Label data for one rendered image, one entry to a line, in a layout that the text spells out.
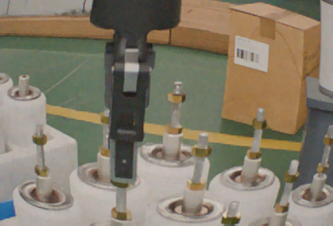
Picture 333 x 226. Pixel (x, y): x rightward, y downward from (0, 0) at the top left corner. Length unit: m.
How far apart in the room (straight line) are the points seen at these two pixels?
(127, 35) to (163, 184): 0.34
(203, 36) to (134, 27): 1.98
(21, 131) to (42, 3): 1.75
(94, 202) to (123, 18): 0.29
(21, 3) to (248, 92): 1.34
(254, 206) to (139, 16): 0.33
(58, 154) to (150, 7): 0.57
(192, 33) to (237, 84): 0.75
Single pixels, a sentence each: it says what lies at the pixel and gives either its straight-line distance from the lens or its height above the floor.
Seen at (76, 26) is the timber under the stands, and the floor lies 0.05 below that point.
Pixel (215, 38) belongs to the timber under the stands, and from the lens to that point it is 2.50.
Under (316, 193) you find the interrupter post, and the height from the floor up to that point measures 0.26.
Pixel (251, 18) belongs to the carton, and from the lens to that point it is 1.74.
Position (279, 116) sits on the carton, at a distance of 1.76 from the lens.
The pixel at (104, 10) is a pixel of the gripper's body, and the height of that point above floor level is 0.48.
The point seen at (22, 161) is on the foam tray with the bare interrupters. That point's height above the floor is 0.17.
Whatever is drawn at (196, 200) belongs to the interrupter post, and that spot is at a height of 0.27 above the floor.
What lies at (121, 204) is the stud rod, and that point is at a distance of 0.61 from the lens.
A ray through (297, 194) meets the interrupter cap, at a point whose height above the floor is 0.25.
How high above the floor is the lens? 0.57
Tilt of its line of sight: 17 degrees down
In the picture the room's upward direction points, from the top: 5 degrees clockwise
